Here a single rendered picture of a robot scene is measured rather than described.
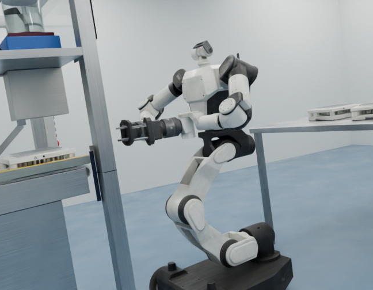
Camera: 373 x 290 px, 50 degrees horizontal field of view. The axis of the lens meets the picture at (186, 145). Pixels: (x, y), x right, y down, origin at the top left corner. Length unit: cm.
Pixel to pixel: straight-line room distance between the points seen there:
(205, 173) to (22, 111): 87
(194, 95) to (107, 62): 358
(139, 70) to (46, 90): 386
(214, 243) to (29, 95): 111
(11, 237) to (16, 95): 56
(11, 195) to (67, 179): 20
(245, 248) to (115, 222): 79
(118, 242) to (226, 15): 499
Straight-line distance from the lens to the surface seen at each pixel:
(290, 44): 676
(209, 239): 205
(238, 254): 212
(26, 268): 166
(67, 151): 161
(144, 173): 559
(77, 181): 160
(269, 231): 230
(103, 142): 157
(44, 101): 179
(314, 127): 244
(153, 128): 177
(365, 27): 708
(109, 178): 158
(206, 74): 194
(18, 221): 161
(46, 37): 169
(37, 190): 156
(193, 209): 190
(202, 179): 198
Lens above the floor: 106
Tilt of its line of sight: 6 degrees down
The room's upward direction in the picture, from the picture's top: 8 degrees counter-clockwise
